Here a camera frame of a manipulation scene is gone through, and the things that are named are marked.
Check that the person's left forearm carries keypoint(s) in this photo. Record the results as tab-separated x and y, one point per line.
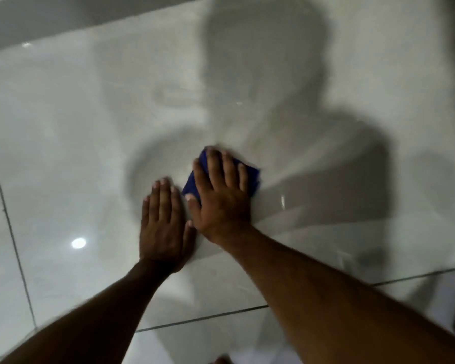
98	318

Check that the blue cleaning cloth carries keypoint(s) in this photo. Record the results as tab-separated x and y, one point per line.
253	180

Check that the person's left middle finger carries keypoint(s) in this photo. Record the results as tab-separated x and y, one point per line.
165	200

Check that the person's right forearm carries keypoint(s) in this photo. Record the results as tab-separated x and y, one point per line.
326	299

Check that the person's right thumb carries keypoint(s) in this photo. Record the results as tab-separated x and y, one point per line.
193	208

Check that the person's right middle finger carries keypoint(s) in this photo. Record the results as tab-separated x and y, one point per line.
215	168

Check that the person's left thumb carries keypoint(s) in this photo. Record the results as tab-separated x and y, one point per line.
190	238

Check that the person's left little finger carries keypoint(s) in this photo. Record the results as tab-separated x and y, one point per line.
145	212

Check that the person's right hand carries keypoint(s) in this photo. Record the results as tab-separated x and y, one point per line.
222	208

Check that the person's right little finger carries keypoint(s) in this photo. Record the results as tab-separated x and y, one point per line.
243	178

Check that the person's left hand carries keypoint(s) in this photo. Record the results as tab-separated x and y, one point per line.
163	238

